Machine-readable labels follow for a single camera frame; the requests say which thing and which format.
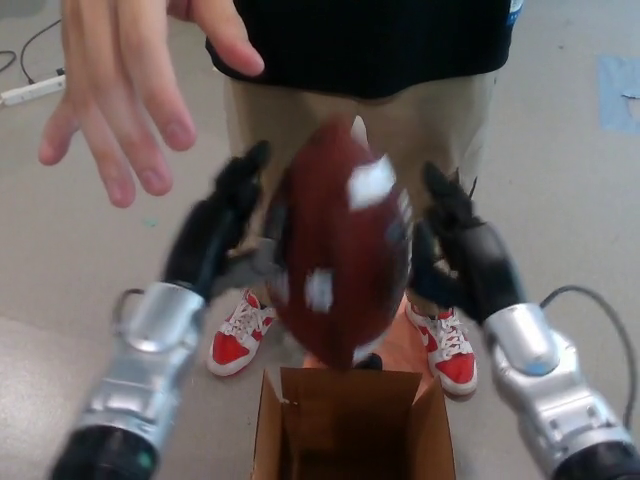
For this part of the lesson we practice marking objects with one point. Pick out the person's black shirt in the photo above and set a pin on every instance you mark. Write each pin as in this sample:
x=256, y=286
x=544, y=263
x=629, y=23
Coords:
x=375, y=45

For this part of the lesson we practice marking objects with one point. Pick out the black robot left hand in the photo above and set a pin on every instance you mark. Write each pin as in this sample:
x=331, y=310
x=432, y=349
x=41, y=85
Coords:
x=200, y=240

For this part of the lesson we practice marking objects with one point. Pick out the person's red-white sneaker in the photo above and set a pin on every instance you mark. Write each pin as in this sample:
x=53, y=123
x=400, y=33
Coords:
x=232, y=350
x=455, y=370

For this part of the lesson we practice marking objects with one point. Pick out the open brown cardboard box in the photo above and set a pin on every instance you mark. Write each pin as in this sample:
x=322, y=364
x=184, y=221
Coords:
x=432, y=440

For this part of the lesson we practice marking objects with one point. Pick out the person's right red-white sneaker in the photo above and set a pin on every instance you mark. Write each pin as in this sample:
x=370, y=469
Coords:
x=232, y=350

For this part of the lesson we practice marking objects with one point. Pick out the person's left red-white sneaker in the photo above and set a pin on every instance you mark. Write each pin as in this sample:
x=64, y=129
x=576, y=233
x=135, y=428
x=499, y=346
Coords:
x=455, y=370

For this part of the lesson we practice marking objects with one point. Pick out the person's right hand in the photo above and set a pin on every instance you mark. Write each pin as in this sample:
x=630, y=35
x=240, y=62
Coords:
x=120, y=75

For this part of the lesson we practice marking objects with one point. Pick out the brown leather american football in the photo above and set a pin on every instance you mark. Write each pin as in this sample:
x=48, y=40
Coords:
x=340, y=240

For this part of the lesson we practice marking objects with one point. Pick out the blue floor tape patch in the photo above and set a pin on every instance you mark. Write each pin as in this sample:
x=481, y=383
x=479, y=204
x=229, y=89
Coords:
x=617, y=100

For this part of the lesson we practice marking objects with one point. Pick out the white power strip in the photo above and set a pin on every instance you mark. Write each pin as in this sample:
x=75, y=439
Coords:
x=30, y=91

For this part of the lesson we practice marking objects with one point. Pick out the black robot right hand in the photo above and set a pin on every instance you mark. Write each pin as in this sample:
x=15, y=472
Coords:
x=480, y=265

